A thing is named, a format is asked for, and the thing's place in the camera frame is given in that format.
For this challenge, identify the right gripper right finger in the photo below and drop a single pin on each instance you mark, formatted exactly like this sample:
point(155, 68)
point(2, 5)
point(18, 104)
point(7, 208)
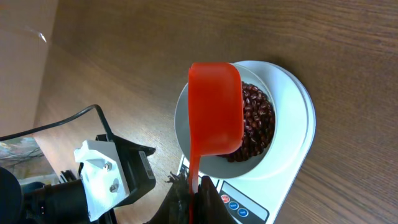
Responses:
point(208, 207)

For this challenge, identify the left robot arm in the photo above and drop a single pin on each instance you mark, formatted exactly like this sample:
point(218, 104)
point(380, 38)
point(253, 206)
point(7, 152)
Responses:
point(59, 203)

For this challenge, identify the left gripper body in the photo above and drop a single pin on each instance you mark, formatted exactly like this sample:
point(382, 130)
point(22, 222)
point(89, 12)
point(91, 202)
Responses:
point(137, 170)

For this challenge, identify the white bowl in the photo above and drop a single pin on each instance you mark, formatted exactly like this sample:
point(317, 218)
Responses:
point(255, 167)

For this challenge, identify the orange measuring scoop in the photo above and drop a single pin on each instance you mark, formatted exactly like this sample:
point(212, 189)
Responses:
point(215, 112)

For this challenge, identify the white digital kitchen scale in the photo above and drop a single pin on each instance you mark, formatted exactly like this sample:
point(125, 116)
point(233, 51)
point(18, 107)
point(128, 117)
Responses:
point(259, 200)

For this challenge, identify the red beans in bowl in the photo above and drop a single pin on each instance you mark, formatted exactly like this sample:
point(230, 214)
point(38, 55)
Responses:
point(259, 124)

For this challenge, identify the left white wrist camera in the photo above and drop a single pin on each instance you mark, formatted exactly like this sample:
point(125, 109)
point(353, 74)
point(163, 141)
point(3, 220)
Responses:
point(102, 176)

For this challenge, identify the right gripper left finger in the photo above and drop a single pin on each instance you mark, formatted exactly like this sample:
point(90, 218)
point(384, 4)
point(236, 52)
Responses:
point(175, 207)

